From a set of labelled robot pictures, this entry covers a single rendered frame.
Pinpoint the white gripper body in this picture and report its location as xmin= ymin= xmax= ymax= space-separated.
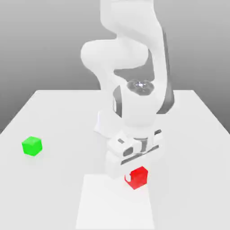
xmin=105 ymin=143 xmax=163 ymax=180

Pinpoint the small red cube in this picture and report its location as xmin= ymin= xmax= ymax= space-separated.
xmin=124 ymin=166 xmax=149 ymax=190

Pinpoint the small green cube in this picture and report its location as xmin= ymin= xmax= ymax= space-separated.
xmin=21 ymin=136 xmax=43 ymax=157

